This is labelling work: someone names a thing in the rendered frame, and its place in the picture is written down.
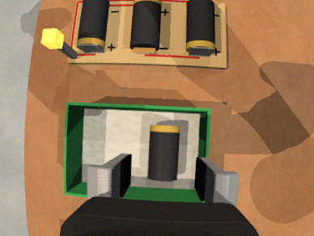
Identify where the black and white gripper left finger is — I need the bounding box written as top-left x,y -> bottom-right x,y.
87,154 -> 132,200

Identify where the tan circuit board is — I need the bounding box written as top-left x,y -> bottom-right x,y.
41,0 -> 227,70

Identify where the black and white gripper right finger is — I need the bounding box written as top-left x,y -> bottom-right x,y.
194,157 -> 240,207

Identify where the green open box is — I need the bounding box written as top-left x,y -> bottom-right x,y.
63,102 -> 210,202

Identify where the black battery with yellow end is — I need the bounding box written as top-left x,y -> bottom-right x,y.
147,125 -> 180,181
77,0 -> 109,50
186,0 -> 215,53
130,0 -> 162,51

